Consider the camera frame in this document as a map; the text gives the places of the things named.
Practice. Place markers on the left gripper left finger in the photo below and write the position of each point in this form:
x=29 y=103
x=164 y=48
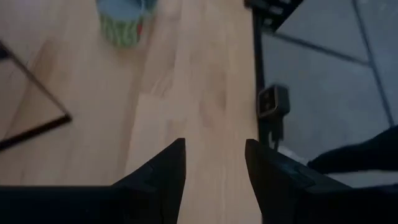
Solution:
x=158 y=193

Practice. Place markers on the black frame structure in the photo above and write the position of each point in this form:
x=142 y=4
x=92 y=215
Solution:
x=273 y=12

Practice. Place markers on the black frame wooden shelf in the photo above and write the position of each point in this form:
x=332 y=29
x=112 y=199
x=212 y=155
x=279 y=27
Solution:
x=37 y=129

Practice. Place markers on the black rounded object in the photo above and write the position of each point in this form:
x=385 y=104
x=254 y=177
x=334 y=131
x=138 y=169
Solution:
x=367 y=152

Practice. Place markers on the green dotted peas can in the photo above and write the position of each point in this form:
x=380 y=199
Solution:
x=122 y=31

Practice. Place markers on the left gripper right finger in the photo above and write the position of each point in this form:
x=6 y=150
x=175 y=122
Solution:
x=286 y=193

